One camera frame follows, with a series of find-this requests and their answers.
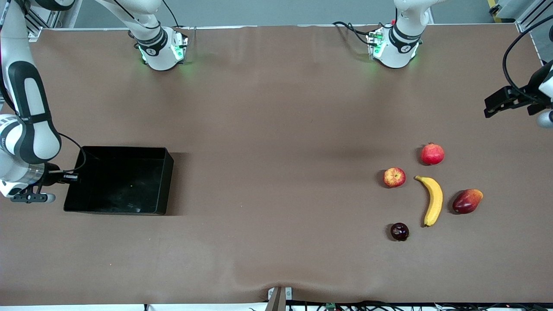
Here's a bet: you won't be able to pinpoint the black plastic box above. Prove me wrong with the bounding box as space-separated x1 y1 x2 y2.
64 146 174 216

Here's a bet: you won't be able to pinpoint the yellow banana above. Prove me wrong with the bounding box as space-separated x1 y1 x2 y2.
415 175 444 227

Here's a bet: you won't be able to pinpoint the red yellow apple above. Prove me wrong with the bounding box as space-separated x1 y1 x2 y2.
383 167 407 189

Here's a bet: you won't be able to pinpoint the red pomegranate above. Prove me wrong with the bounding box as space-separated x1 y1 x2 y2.
421 142 445 166

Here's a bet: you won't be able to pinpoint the red yellow mango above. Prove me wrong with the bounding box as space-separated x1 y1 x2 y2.
452 189 484 215

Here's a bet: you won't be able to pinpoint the dark purple plum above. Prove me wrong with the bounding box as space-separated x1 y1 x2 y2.
390 222 410 241

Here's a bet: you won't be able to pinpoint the brown table mat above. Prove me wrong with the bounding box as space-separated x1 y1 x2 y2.
0 24 553 305

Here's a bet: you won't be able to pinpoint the plain aluminium frame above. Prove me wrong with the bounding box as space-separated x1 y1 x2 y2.
503 0 553 26

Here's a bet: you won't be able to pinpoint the yellow black post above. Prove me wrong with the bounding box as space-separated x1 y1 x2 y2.
487 0 504 23

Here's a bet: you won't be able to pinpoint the aluminium frame with black struts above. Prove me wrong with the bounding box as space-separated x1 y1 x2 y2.
26 0 76 41

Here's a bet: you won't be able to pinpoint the black left arm base cables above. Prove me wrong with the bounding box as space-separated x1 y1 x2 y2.
333 19 385 46

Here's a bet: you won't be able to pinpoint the black right arm base cable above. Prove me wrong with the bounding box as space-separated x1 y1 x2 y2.
162 0 180 28

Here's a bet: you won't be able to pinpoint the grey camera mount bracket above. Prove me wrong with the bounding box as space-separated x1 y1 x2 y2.
267 286 293 311

